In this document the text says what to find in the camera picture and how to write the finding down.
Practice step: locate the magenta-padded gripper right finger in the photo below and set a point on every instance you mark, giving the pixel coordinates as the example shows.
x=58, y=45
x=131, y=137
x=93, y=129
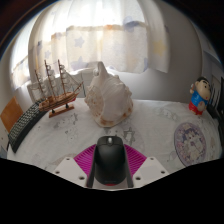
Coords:
x=145, y=168

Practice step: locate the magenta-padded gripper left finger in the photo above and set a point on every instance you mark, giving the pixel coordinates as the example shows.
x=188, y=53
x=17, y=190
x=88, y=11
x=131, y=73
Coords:
x=75, y=168

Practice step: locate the black computer mouse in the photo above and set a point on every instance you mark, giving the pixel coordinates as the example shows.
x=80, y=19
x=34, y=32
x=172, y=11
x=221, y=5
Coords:
x=110, y=160

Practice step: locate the round purple printed mouse pad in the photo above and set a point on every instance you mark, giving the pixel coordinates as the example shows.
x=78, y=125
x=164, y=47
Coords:
x=189, y=143

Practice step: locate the white printed tablecloth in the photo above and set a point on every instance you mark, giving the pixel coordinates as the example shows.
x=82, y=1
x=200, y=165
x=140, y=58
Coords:
x=150, y=120

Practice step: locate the black computer keyboard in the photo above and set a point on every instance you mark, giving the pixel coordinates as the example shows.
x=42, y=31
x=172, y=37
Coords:
x=23, y=125

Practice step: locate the wooden model sailing ship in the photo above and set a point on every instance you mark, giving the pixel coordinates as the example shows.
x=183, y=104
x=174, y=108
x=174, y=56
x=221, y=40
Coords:
x=56, y=100

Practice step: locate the large white conch shell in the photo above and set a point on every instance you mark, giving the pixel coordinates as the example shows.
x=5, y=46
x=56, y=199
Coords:
x=110, y=96

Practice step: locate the orange wooden chair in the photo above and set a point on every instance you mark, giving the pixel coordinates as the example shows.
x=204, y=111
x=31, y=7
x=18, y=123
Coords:
x=10, y=113

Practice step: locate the cartoon boy figurine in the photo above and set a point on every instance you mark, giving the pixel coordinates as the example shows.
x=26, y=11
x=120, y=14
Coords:
x=199, y=96

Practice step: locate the black router with antennas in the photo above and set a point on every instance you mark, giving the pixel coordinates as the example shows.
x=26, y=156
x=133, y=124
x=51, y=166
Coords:
x=218, y=106

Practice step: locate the white star-print curtain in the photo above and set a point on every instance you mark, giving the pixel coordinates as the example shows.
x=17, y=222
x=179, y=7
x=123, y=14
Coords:
x=106, y=40

